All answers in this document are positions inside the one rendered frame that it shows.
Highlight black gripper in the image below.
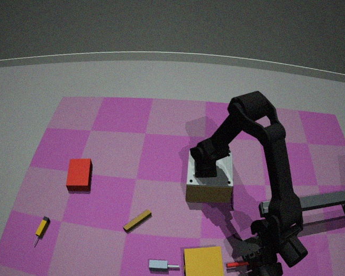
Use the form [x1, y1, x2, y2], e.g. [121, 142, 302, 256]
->
[250, 219, 283, 276]

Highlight red rectangular block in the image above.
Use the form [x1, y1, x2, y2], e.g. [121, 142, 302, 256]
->
[66, 159, 92, 191]

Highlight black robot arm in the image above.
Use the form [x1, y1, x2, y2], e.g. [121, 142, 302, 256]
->
[190, 91, 308, 268]

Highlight red cylindrical rod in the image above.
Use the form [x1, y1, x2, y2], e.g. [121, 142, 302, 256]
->
[226, 261, 257, 268]

